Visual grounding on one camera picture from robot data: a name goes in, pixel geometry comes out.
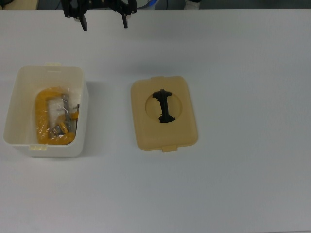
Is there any clear plastic bag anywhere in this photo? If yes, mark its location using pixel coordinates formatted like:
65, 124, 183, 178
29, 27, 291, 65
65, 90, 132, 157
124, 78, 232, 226
35, 85, 83, 147

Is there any large yellow C-clamp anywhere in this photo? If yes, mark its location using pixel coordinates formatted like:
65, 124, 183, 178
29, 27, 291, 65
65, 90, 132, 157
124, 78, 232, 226
35, 86, 76, 146

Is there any small yellow C-clamp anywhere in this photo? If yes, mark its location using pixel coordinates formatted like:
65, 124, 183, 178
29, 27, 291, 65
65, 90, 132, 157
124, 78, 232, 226
50, 110, 80, 137

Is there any white plastic case box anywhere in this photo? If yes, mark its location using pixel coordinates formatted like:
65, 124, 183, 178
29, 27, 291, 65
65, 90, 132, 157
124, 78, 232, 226
2, 62, 89, 159

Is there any tan plastic case lid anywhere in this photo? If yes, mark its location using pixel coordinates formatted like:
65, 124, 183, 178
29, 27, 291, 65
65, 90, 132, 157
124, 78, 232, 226
130, 75, 199, 154

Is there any round white blue-rimmed fixture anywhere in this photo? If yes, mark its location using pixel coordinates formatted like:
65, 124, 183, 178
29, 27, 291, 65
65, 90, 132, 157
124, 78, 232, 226
136, 0, 159, 10

